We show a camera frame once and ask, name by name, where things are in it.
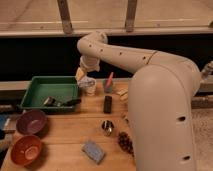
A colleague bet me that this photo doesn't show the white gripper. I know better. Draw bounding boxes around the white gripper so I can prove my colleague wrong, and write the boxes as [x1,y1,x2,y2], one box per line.
[75,56,100,81]

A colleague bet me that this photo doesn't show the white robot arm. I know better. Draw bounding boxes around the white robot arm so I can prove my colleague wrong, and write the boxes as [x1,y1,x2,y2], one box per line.
[77,32,201,171]

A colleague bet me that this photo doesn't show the purple bowl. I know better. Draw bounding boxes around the purple bowl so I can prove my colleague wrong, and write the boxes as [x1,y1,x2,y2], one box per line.
[16,109,47,135]

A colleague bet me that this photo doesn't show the orange bowl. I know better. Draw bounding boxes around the orange bowl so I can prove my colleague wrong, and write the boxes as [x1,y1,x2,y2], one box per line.
[11,135,42,166]

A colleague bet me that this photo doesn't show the white cup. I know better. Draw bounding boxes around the white cup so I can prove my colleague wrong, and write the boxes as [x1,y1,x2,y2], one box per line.
[84,80,96,96]

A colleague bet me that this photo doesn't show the grey cup with red utensil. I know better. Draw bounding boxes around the grey cup with red utensil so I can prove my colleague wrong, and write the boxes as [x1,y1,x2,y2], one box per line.
[103,72,114,93]

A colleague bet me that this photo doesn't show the yellow wooden pieces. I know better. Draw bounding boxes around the yellow wooden pieces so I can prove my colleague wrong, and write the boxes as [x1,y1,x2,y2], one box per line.
[116,89,128,101]

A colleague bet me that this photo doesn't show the black rectangular block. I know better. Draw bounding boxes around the black rectangular block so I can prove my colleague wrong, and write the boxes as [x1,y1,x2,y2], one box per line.
[103,96,112,114]

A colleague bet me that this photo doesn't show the green plastic tray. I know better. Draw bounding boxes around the green plastic tray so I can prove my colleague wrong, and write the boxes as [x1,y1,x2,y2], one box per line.
[20,76,79,112]

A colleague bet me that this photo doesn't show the black brush in tray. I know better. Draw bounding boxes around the black brush in tray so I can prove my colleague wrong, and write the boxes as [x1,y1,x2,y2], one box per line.
[43,97,81,107]

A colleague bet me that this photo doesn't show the shiny metal cup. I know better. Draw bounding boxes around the shiny metal cup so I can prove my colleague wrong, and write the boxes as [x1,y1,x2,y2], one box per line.
[101,120,114,136]

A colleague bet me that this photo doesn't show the bunch of dark grapes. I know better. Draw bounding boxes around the bunch of dark grapes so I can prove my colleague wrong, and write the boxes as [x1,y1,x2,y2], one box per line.
[118,132,134,155]

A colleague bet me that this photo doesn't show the blue sponge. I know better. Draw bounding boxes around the blue sponge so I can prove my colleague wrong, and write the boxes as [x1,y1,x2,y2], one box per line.
[82,140,105,164]

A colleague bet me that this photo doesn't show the metal rail on right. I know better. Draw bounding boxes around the metal rail on right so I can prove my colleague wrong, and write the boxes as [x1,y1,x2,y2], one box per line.
[199,75,213,92]

